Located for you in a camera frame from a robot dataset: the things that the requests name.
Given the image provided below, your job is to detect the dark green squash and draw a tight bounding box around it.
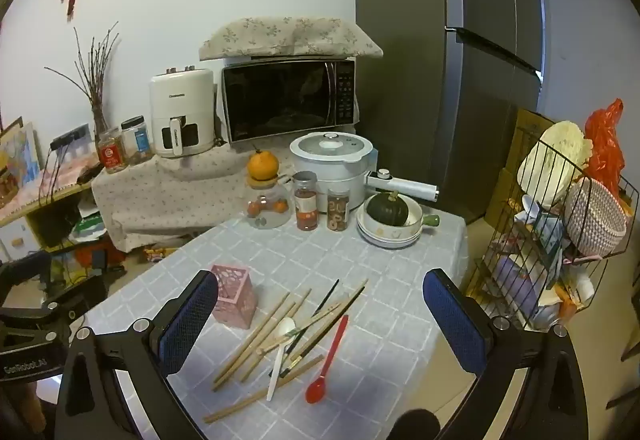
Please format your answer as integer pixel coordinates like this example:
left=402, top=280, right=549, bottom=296
left=367, top=191, right=411, bottom=225

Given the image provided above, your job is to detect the pink utensil holder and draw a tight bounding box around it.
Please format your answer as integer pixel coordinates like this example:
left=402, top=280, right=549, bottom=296
left=210, top=264, right=258, bottom=331

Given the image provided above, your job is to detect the pile of wooden chopsticks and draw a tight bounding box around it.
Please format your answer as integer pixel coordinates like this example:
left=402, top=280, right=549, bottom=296
left=202, top=277, right=369, bottom=424

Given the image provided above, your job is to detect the floral cabinet cloth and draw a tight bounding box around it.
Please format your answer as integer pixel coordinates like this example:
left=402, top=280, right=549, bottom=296
left=91, top=142, right=301, bottom=253

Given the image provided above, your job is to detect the red plastic spoon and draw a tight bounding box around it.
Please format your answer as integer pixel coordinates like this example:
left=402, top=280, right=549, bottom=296
left=305, top=314, right=350, bottom=405

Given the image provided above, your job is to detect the pink woven basket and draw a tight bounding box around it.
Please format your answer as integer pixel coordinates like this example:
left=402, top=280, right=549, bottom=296
left=565, top=175, right=628, bottom=258

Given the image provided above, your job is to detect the purple container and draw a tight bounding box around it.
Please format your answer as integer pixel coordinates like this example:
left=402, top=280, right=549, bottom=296
left=492, top=255, right=531, bottom=301

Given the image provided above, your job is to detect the framed picture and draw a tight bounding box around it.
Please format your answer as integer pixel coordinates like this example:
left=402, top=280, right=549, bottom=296
left=0, top=117, right=41, bottom=208

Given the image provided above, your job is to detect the red box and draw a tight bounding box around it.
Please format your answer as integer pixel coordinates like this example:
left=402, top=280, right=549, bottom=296
left=75, top=240, right=126, bottom=275

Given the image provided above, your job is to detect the grey checked tablecloth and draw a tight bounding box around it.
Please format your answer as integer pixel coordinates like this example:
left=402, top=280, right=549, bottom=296
left=82, top=207, right=468, bottom=440

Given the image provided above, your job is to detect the napa cabbage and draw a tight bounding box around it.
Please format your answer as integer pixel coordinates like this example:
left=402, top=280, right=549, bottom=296
left=517, top=121, right=593, bottom=203

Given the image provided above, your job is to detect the red label jar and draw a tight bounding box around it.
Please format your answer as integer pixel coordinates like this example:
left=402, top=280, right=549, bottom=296
left=97, top=127, right=126, bottom=175

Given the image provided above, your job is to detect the large orange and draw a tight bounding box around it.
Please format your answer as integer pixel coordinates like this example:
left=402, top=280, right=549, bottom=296
left=247, top=149, right=280, bottom=181

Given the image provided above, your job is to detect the black chopstick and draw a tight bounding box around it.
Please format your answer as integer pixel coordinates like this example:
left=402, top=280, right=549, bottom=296
left=316, top=279, right=340, bottom=315
left=279, top=287, right=367, bottom=378

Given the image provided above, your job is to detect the white bowl with green handle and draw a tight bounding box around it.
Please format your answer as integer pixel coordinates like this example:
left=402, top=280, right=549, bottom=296
left=361, top=200, right=441, bottom=233

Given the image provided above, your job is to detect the black microwave oven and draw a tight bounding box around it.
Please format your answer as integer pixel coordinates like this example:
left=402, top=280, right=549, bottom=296
left=221, top=58, right=358, bottom=144

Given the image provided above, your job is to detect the glass teapot with wooden lid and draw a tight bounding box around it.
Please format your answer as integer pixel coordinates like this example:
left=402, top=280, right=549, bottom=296
left=245, top=174, right=296, bottom=231

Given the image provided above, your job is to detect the black wire rack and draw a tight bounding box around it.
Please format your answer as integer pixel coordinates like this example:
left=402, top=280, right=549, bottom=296
left=462, top=142, right=640, bottom=331

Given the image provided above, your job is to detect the white air fryer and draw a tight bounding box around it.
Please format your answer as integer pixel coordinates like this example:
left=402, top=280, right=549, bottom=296
left=148, top=66, right=216, bottom=157

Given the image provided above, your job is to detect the green and white bag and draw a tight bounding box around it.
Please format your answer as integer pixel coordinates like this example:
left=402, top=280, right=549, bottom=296
left=69, top=214, right=107, bottom=241

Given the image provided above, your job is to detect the pink placemat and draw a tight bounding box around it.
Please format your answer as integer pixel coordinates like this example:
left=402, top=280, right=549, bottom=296
left=40, top=152, right=101, bottom=193

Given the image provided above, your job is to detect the white plastic spoon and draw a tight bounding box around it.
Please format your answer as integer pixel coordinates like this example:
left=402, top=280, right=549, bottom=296
left=266, top=317, right=297, bottom=402

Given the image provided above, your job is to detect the black power strip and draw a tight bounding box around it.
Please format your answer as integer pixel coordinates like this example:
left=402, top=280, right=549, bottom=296
left=49, top=124, right=90, bottom=151

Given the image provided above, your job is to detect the grey refrigerator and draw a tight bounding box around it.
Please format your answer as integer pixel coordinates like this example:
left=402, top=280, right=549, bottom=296
left=352, top=0, right=543, bottom=225

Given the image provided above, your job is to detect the white electric cooking pot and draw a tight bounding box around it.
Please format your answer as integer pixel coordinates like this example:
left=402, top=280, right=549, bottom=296
left=290, top=131, right=441, bottom=213

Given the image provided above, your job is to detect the printed snack box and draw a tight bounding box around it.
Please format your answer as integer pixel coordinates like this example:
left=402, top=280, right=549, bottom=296
left=144, top=244, right=187, bottom=263

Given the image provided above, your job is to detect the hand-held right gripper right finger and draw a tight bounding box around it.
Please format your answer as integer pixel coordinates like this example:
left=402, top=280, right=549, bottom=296
left=422, top=268, right=588, bottom=440

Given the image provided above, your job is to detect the floral microwave cover cloth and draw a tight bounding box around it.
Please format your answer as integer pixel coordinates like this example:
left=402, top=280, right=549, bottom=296
left=198, top=16, right=383, bottom=62

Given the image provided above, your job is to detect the yellow wooden shelf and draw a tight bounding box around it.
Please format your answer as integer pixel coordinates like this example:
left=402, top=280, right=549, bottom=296
left=0, top=180, right=96, bottom=265

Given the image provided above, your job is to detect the red plastic bag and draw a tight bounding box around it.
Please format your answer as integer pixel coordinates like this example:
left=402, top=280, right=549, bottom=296
left=584, top=98, right=626, bottom=188

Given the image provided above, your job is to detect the red spice jar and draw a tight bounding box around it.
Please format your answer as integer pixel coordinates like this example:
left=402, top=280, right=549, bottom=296
left=292, top=171, right=319, bottom=231

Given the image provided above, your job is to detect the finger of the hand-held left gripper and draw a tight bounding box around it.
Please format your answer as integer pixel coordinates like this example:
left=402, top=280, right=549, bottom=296
left=42, top=280, right=109, bottom=321
left=0, top=251, right=53, bottom=305

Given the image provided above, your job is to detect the blue label jar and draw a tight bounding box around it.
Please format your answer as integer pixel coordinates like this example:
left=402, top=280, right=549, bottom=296
left=120, top=117, right=154, bottom=165

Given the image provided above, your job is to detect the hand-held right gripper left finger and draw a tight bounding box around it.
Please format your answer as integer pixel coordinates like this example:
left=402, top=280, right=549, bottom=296
left=52, top=270, right=219, bottom=440

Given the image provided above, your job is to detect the brown snack jar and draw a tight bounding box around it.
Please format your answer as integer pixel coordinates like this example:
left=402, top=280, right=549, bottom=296
left=326, top=188, right=350, bottom=231

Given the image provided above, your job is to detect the vase with dry twigs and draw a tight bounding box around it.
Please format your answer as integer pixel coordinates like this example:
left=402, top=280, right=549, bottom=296
left=44, top=22, right=121, bottom=141

